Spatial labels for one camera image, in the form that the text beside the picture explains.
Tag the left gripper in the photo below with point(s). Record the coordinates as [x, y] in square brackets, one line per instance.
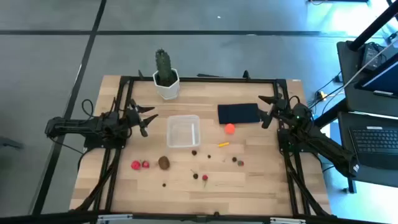
[133, 117]

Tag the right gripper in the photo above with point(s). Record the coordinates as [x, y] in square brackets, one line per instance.
[280, 107]

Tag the clear plastic tupperware container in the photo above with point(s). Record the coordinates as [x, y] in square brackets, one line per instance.
[183, 130]

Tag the orange toy tangerine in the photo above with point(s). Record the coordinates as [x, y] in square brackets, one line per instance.
[230, 128]

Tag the small red toy strawberry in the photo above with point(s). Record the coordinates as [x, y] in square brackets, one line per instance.
[145, 164]
[205, 177]
[241, 163]

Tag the brown toy kiwi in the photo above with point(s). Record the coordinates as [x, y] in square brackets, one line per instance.
[163, 163]

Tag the large red toy strawberry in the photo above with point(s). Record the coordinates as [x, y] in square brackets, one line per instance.
[136, 165]

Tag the yellow toy fruit slice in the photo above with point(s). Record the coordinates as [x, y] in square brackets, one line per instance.
[224, 144]

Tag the dark toy blackberry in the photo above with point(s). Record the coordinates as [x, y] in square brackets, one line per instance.
[194, 152]
[234, 159]

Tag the dark toy cherry with stem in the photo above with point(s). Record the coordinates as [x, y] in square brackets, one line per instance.
[195, 176]

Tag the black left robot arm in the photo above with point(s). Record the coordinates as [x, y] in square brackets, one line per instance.
[77, 124]

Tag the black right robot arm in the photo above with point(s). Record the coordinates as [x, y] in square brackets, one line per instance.
[323, 146]

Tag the dark blue folded cloth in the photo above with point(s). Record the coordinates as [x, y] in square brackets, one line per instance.
[237, 113]

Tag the green cactus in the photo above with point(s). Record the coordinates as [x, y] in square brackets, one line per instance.
[163, 67]

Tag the yellow plug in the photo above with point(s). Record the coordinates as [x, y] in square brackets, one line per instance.
[322, 93]

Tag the black desk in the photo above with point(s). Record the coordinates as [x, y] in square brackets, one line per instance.
[351, 102]

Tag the black laptop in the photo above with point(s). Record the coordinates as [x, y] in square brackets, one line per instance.
[376, 143]

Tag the black power adapter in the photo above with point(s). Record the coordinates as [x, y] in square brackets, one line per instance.
[370, 56]

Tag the black monitor with blue screen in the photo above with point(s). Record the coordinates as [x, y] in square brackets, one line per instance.
[382, 79]

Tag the black diagonal pole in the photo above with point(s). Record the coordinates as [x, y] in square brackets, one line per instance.
[373, 26]

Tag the black aluminium table frame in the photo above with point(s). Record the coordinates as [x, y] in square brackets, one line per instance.
[217, 80]

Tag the silver metal bracket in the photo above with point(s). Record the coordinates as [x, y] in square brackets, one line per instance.
[287, 220]
[115, 217]

